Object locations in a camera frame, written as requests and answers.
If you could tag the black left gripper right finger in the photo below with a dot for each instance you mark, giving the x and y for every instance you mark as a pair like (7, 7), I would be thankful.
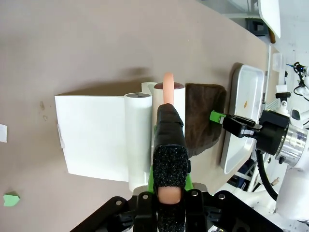
(205, 212)

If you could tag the white rectangular tray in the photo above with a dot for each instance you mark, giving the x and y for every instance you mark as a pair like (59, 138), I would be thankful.
(243, 120)

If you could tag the white chair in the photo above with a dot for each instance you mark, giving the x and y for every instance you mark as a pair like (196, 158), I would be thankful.
(270, 14)

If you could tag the white paper scrap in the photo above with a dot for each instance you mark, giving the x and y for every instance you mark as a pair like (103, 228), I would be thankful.
(3, 133)

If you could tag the small white background robot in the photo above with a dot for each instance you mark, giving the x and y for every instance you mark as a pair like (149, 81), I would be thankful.
(299, 72)

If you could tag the brown cloth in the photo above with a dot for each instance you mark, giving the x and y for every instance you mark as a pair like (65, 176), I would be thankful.
(202, 113)

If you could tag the black box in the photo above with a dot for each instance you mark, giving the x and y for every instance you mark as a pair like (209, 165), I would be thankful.
(257, 27)

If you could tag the clear plastic container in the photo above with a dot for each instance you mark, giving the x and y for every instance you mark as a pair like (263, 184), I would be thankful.
(277, 62)

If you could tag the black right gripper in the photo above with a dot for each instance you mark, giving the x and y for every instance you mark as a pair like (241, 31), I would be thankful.
(271, 133)

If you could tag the crumb in tray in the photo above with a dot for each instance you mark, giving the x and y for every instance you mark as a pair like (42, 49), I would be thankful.
(245, 104)

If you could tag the white lint roller cover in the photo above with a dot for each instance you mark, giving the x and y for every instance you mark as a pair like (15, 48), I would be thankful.
(91, 135)

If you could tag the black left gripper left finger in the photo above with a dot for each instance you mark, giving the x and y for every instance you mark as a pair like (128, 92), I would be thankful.
(125, 212)

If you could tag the green paper scrap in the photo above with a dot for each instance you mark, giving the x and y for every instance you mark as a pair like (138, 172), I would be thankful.
(10, 199)

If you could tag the aluminium frame profile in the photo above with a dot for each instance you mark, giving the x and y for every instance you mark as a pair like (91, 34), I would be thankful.
(271, 104)

